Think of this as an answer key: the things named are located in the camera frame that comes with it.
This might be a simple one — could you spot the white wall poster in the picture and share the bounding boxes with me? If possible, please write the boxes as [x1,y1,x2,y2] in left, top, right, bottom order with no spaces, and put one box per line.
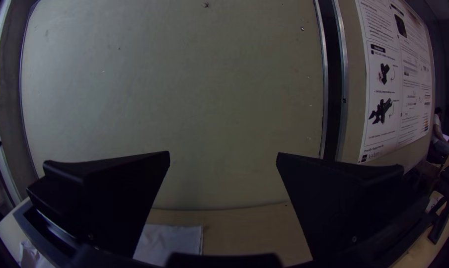
[357,0,436,164]

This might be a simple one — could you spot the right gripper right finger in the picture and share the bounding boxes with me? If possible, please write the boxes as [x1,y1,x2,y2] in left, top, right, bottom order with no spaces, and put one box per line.
[276,151,426,261]

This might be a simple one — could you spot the white t-shirt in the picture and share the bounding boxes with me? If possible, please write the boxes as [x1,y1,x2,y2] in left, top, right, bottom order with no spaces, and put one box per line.
[19,223,204,268]

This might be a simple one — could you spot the black partition post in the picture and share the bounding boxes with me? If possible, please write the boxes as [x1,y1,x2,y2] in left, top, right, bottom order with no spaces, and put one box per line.
[313,0,349,161]

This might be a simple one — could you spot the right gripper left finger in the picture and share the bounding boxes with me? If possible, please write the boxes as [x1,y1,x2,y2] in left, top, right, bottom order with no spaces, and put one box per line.
[26,150,171,258]

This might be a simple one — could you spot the person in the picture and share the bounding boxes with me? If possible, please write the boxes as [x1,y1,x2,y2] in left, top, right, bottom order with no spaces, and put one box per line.
[431,107,449,157]

